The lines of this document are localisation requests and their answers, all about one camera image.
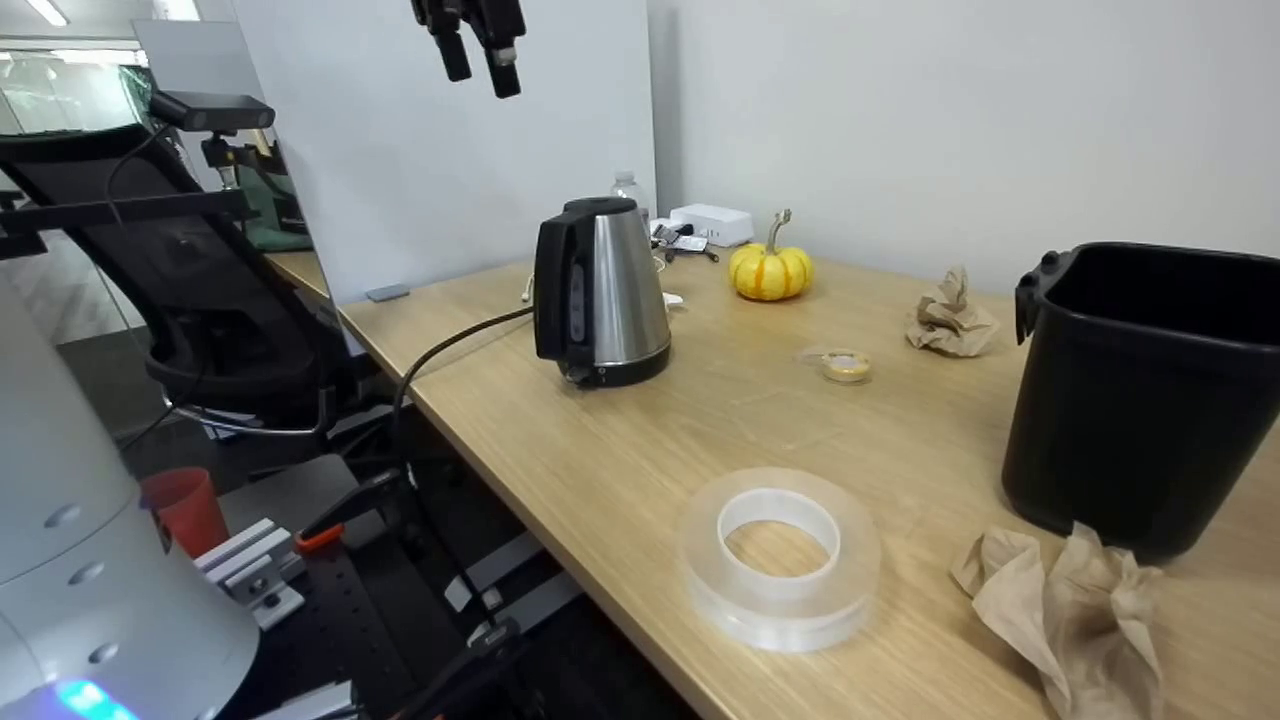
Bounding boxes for black office chair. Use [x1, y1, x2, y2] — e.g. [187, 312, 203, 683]
[0, 118, 364, 430]

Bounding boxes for large crumpled brown paper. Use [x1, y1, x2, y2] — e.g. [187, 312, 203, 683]
[949, 521, 1172, 720]

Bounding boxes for green fabric item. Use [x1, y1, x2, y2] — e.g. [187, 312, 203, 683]
[236, 138, 322, 254]

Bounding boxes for black kettle power cable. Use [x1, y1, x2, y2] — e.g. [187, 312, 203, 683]
[388, 301, 541, 418]

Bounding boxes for small yellow tape roll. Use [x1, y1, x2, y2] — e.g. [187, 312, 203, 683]
[808, 344, 882, 386]

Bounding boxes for small yellow pumpkin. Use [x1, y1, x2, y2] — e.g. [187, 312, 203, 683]
[725, 204, 821, 307]

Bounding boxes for black plastic bin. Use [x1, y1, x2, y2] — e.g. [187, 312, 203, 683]
[1000, 235, 1280, 561]

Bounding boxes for white power strip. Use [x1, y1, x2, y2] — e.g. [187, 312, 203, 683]
[666, 200, 759, 252]

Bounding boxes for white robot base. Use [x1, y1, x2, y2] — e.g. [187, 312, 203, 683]
[0, 282, 265, 720]

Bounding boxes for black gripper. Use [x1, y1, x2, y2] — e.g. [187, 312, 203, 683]
[410, 0, 532, 105]

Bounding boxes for clear plastic water bottle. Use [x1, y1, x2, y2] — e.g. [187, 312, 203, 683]
[607, 168, 650, 214]

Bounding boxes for steel electric kettle black lid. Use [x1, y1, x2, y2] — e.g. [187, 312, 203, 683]
[527, 192, 678, 390]

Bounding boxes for large clear tape roll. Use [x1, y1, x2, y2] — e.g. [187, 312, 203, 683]
[678, 463, 887, 654]

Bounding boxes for black padded armrest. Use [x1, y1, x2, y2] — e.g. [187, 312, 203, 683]
[147, 88, 281, 134]

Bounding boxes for orange handled tool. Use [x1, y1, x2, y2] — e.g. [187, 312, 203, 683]
[294, 521, 354, 561]

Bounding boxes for red cup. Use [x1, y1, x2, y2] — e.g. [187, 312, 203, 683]
[137, 463, 233, 561]

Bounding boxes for aluminium extrusion bracket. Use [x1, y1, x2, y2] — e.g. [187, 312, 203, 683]
[192, 514, 311, 631]

